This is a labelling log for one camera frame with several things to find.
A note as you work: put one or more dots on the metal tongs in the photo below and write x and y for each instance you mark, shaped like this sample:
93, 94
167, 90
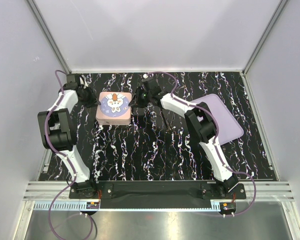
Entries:
168, 127

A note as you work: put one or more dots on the lavender plastic tray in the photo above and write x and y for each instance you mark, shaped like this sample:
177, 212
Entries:
229, 128

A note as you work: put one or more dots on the silver metal box lid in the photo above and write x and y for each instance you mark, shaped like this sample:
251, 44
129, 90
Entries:
114, 108

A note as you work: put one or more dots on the left orange connector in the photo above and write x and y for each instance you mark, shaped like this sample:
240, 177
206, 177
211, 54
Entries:
93, 205

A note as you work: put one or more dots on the orange connector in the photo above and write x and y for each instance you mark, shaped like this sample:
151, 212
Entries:
229, 206
93, 205

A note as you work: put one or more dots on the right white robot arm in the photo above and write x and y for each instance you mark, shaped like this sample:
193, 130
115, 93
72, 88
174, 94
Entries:
201, 124

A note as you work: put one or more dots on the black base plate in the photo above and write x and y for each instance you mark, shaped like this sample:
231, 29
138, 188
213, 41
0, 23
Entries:
168, 191

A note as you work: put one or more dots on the right orange connector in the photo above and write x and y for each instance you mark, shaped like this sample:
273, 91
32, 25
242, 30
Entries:
229, 206

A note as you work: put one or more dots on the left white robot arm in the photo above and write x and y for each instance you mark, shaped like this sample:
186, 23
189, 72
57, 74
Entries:
59, 134

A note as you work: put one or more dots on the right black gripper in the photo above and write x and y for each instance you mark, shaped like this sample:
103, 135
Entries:
136, 101

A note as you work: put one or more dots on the white cable duct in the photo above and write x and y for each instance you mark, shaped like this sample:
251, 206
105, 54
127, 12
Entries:
128, 206

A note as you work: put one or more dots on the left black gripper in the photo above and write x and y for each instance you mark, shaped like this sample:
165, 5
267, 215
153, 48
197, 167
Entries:
93, 101

